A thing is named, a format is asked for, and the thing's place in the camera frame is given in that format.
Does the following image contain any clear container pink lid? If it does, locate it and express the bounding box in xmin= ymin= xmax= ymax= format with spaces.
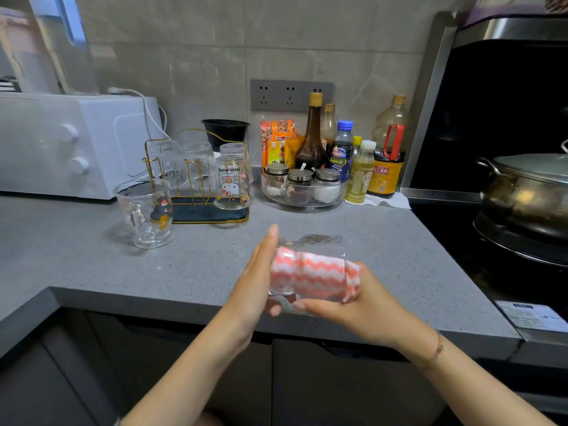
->
xmin=0 ymin=6 xmax=61 ymax=95

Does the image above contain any white paper towel sheet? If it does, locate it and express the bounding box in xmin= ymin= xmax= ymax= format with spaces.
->
xmin=346 ymin=192 xmax=412 ymax=210

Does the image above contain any grey wall socket panel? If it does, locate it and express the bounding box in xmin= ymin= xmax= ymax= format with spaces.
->
xmin=250 ymin=79 xmax=334 ymax=112

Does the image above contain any pink striped cloth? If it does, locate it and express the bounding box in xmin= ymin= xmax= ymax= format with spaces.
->
xmin=269 ymin=246 xmax=361 ymax=303

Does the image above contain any person's left forearm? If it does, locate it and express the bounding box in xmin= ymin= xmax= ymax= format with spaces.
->
xmin=120 ymin=312 xmax=254 ymax=426

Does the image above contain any white label sticker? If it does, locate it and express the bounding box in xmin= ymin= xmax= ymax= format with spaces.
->
xmin=495 ymin=300 xmax=568 ymax=334

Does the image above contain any glass spice jar steel lid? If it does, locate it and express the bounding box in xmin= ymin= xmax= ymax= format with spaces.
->
xmin=264 ymin=163 xmax=290 ymax=196
xmin=287 ymin=163 xmax=315 ymax=205
xmin=314 ymin=168 xmax=341 ymax=204

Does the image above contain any dark brown glass bottle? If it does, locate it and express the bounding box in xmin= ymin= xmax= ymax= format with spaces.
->
xmin=295 ymin=92 xmax=329 ymax=172

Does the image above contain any black plastic bowl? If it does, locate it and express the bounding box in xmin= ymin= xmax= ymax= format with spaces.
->
xmin=201 ymin=119 xmax=251 ymax=152

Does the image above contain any yellow seasoning pouch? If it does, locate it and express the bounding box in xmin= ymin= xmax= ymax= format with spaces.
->
xmin=283 ymin=135 xmax=306 ymax=169

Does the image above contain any person's left hand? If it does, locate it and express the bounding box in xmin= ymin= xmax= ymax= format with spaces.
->
xmin=220 ymin=224 xmax=283 ymax=351

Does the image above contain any short textured glass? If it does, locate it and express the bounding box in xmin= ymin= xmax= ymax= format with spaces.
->
xmin=268 ymin=234 xmax=348 ymax=303

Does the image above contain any gold wire cup rack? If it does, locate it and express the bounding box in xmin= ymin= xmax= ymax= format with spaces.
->
xmin=141 ymin=128 xmax=251 ymax=225

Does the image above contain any stainless steel pot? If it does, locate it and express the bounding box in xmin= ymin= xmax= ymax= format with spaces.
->
xmin=476 ymin=156 xmax=568 ymax=240

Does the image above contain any purple food packet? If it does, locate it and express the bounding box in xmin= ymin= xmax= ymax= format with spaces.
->
xmin=463 ymin=0 xmax=568 ymax=28

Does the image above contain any clear round condiment tray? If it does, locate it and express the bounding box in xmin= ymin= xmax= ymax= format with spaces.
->
xmin=260 ymin=170 xmax=349 ymax=209

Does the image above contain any white microwave oven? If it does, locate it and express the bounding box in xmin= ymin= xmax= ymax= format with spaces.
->
xmin=0 ymin=92 xmax=164 ymax=200

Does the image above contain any large bottle red handle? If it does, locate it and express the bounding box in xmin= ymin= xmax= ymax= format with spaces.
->
xmin=367 ymin=95 xmax=410 ymax=199

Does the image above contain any orange seasoning packet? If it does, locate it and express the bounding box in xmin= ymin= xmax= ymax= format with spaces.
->
xmin=260 ymin=120 xmax=297 ymax=168

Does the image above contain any thin string bracelet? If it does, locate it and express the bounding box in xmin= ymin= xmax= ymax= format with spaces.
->
xmin=421 ymin=328 xmax=444 ymax=368

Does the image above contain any penguin print glass mug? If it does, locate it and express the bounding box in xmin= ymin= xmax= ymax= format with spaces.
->
xmin=113 ymin=177 xmax=175 ymax=250

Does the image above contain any person's right hand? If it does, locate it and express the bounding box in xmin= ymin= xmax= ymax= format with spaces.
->
xmin=292 ymin=261 xmax=444 ymax=367

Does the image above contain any yellow liquid bottle white cap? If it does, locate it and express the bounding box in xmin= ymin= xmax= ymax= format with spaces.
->
xmin=344 ymin=140 xmax=377 ymax=205

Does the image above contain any small ribbed clear glass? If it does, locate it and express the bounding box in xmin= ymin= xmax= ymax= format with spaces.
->
xmin=220 ymin=143 xmax=254 ymax=184

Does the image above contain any clear jug blue lid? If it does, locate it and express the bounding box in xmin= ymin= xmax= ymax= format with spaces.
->
xmin=28 ymin=0 xmax=99 ymax=95

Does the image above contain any dark bottle blue cap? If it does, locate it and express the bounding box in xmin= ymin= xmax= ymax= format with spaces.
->
xmin=327 ymin=120 xmax=355 ymax=183

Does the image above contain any person's right forearm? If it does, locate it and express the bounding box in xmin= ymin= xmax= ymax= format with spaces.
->
xmin=417 ymin=334 xmax=556 ymax=426

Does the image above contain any white power cable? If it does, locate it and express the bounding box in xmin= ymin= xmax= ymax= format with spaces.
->
xmin=108 ymin=87 xmax=171 ymax=140

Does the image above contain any clear bottle brown cap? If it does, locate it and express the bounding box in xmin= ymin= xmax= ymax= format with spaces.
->
xmin=320 ymin=103 xmax=339 ymax=145

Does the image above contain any cartoon cat print glass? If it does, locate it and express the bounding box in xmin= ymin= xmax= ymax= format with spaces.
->
xmin=214 ymin=154 xmax=254 ymax=211

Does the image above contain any steel pot lid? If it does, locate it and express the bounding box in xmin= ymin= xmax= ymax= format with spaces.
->
xmin=492 ymin=139 xmax=568 ymax=185

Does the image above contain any embossed ribbed clear glass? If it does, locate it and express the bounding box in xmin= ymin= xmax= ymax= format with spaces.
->
xmin=182 ymin=141 xmax=217 ymax=187

